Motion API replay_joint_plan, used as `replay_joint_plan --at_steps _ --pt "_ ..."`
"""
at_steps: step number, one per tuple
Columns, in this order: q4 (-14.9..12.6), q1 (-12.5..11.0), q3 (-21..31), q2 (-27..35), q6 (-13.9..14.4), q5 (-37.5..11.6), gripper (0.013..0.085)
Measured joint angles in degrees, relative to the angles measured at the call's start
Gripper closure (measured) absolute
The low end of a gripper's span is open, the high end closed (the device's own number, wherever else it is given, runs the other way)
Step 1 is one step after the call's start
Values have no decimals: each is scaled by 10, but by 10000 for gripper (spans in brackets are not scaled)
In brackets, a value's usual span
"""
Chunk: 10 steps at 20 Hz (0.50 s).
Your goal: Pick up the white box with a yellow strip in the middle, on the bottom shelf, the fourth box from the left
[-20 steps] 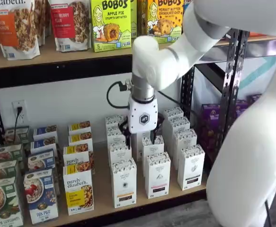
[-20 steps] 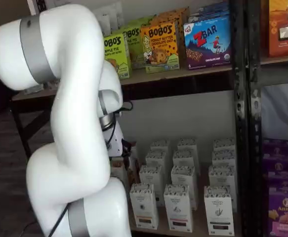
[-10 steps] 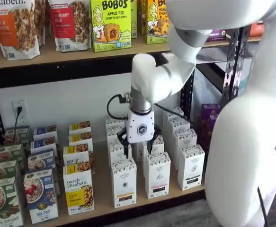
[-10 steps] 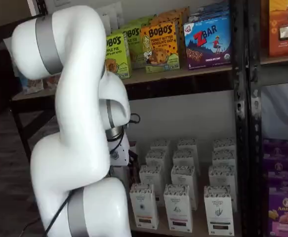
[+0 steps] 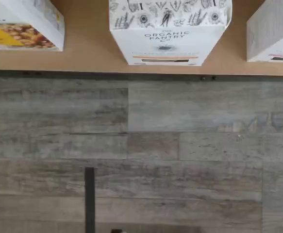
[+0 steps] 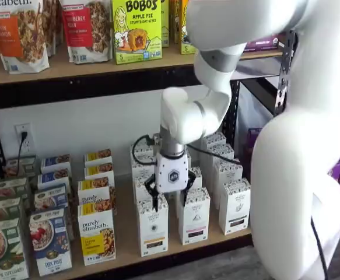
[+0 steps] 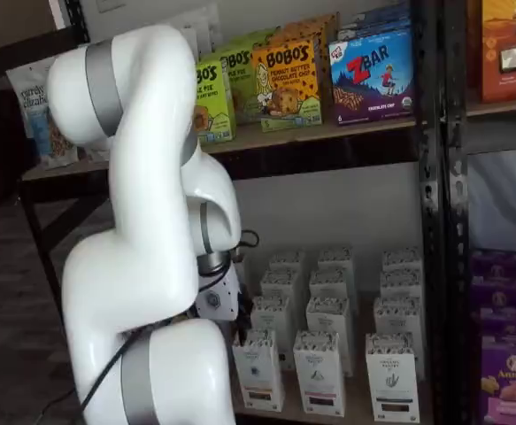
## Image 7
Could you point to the white patterned-top pantry box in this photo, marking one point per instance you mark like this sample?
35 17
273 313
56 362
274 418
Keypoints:
397 314
330 281
288 259
335 257
282 281
271 312
328 312
401 259
401 283

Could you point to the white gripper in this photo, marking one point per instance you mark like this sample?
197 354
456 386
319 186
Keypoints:
217 294

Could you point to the purple Annie's snack box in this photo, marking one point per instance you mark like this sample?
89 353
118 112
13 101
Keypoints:
496 265
510 323
512 385
501 294

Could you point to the white box pink strip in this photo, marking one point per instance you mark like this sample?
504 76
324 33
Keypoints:
319 376

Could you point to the white box yellow strip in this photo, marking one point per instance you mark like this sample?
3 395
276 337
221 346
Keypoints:
257 376

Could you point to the black metal shelf frame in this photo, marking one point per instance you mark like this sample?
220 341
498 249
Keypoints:
426 221
456 265

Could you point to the blue Zbar chocolate chip box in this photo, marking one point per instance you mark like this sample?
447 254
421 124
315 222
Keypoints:
381 12
372 79
372 30

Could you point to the blue Purely Elizabeth granola bag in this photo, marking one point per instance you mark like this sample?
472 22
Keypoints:
32 115

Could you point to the orange snack box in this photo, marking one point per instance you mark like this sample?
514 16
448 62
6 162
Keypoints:
512 48

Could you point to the green Bobo's apple pie box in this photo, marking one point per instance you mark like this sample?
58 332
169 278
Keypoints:
215 106
240 84
248 37

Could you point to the white Purely Elizabeth granola bag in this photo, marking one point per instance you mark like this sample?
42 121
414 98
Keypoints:
202 42
213 26

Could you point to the dark red snack box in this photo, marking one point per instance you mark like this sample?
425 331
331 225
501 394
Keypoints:
474 44

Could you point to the orange Bobo's peanut butter box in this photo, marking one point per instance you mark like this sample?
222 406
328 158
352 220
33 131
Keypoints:
302 32
315 20
284 84

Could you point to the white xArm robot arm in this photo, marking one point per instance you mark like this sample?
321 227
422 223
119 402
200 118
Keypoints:
147 221

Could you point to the white box green strip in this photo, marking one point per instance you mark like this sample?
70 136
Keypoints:
390 380

